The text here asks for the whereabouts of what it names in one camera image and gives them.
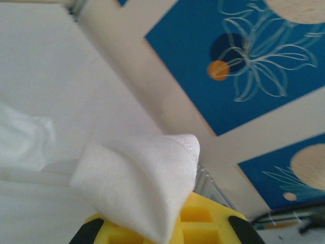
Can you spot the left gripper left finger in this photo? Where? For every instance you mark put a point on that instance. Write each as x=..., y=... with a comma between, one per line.
x=101, y=228

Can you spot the aluminium table side rail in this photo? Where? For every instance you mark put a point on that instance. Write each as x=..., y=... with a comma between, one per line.
x=212, y=185

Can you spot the white t-shirt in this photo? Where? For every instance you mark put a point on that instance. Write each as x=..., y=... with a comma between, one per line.
x=142, y=172

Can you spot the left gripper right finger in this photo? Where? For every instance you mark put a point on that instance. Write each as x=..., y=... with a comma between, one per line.
x=218, y=223

